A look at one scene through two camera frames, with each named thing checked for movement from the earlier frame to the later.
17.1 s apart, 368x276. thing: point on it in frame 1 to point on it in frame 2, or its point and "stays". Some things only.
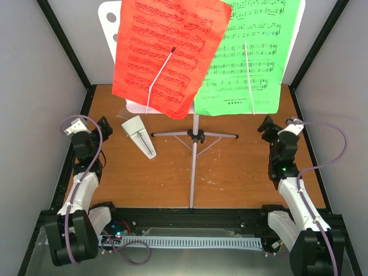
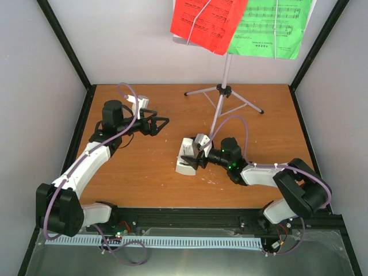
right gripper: (266, 124) to (194, 162)
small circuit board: (119, 229) stays
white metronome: (135, 130) to (189, 149)
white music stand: (109, 12) to (313, 3)
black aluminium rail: (247, 221) stays
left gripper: (106, 127) to (153, 130)
